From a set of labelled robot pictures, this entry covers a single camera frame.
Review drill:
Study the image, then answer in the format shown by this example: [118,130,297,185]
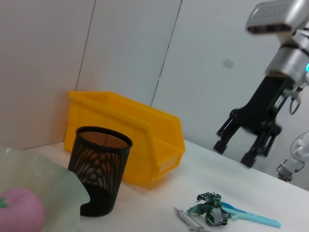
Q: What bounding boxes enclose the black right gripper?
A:
[213,76,295,168]

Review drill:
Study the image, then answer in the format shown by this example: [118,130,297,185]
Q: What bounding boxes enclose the blue scissors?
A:
[219,202,282,228]

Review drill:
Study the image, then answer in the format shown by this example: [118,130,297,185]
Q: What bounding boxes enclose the silver ballpoint pen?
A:
[173,207,206,232]

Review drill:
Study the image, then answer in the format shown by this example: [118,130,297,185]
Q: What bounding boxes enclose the pink peach toy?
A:
[0,188,46,232]

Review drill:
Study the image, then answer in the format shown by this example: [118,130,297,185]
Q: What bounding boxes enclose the black mesh pen holder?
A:
[67,126,134,217]

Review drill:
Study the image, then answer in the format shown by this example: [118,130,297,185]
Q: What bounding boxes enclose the pale green glass fruit plate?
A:
[0,145,92,232]

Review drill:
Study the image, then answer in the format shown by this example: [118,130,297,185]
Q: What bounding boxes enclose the yellow plastic bin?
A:
[64,90,186,188]

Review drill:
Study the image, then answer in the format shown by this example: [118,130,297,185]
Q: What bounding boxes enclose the right arm cable with connector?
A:
[284,82,305,116]

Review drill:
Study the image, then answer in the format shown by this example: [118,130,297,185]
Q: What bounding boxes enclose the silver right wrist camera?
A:
[245,0,309,34]

